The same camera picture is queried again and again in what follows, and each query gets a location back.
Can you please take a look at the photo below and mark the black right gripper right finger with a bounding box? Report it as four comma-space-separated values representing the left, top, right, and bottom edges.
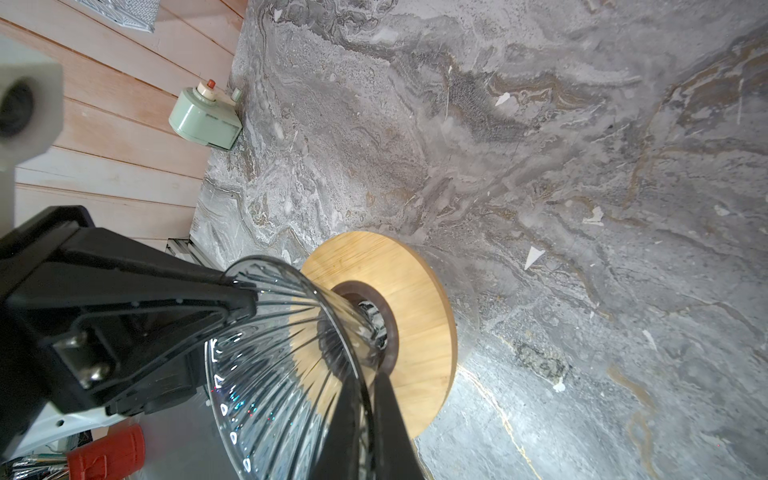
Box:
373, 372, 425, 480

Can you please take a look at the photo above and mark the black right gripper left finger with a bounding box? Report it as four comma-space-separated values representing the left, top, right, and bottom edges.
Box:
310, 376, 360, 480

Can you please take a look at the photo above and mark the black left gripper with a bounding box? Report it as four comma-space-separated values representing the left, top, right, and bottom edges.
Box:
1, 206, 257, 456

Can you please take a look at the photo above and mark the round wooden dripper holder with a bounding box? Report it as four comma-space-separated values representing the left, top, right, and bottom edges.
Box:
301, 231, 458, 439

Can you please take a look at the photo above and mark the white wire mesh shelf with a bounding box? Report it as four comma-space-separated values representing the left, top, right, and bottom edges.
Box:
77, 0, 160, 33

